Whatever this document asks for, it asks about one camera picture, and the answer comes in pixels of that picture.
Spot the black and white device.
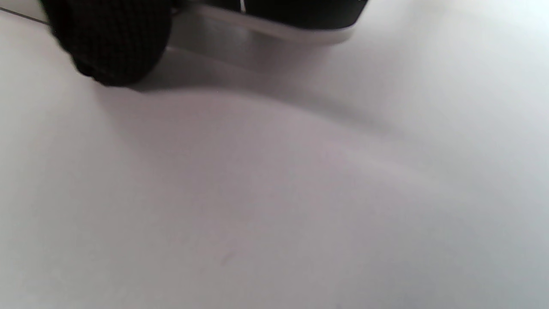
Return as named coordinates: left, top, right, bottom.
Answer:
left=174, top=0, right=369, bottom=46

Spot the person's right hand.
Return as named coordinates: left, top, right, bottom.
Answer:
left=39, top=0, right=181, bottom=87

